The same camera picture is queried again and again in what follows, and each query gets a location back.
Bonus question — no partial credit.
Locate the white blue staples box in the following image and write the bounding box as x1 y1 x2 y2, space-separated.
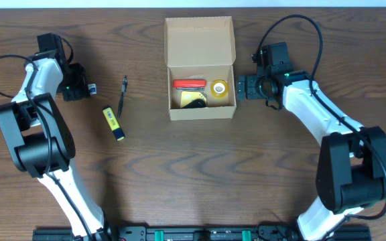
88 84 97 95

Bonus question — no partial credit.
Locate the yellow tape roll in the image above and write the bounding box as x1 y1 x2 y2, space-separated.
210 80 229 98

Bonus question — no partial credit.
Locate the yellow highlighter marker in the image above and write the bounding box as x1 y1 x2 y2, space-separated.
103 106 125 141

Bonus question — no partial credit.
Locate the black pencil sharpener with pencil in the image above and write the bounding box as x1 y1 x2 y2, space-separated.
184 99 206 108

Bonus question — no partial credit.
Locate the black pen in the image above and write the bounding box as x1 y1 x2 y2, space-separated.
117 76 128 118

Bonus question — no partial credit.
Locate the yellow spiral notepad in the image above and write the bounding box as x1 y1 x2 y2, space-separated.
180 90 207 108

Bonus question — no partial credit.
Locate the brown cardboard box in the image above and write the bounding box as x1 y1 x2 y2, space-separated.
164 16 237 121

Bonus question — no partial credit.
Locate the red black stapler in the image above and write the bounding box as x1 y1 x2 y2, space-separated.
172 79 207 90

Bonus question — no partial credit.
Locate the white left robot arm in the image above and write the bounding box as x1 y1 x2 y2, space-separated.
0 50 117 240

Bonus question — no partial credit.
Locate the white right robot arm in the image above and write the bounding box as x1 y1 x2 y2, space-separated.
237 72 386 240

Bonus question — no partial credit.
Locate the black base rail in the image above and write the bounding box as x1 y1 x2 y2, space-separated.
31 225 372 241

